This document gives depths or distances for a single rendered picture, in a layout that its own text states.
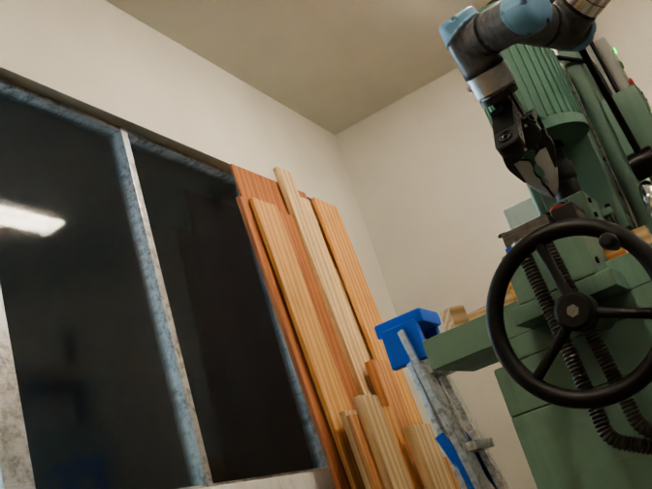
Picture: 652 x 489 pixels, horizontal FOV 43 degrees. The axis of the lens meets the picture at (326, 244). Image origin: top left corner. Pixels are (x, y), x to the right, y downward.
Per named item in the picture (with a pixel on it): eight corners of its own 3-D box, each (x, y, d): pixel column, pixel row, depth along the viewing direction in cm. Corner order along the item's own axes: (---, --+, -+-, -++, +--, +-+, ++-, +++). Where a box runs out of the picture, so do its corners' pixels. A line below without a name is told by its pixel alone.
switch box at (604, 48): (606, 106, 188) (579, 48, 194) (616, 117, 197) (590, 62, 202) (633, 92, 186) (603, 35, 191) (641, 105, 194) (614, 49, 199)
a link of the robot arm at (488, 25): (562, -13, 137) (512, 16, 146) (517, -23, 131) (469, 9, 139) (572, 31, 136) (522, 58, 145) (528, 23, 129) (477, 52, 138)
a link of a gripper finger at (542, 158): (571, 181, 150) (546, 138, 149) (570, 190, 145) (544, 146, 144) (555, 189, 152) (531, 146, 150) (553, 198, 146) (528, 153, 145)
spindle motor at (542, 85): (494, 157, 163) (440, 30, 173) (523, 176, 177) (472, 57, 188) (576, 114, 155) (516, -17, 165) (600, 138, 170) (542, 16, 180)
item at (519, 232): (506, 255, 142) (495, 226, 143) (527, 263, 151) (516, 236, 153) (577, 222, 136) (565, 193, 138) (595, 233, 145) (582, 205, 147)
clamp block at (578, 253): (516, 306, 138) (498, 258, 141) (541, 311, 150) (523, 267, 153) (600, 271, 132) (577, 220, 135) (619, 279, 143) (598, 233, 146)
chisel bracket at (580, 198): (565, 244, 157) (548, 205, 159) (584, 254, 168) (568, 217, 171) (602, 228, 153) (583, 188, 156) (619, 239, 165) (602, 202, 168)
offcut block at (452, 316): (455, 328, 155) (448, 307, 157) (446, 334, 158) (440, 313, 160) (471, 325, 157) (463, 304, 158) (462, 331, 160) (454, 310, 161)
